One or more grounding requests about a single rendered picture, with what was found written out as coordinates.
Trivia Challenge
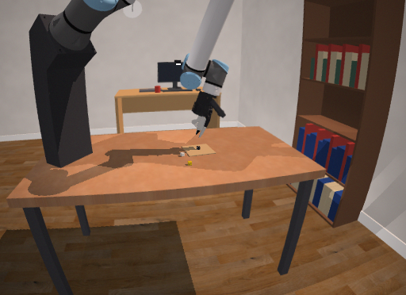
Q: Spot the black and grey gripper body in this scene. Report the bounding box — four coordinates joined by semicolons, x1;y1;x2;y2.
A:
192;91;217;117

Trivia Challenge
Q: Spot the light orange mat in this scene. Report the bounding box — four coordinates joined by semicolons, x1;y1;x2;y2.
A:
182;144;216;156

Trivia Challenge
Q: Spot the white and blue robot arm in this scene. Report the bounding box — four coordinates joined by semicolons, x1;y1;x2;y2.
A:
49;0;235;96

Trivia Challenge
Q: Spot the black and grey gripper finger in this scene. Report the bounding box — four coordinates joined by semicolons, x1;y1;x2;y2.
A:
192;116;202;135
195;112;212;138

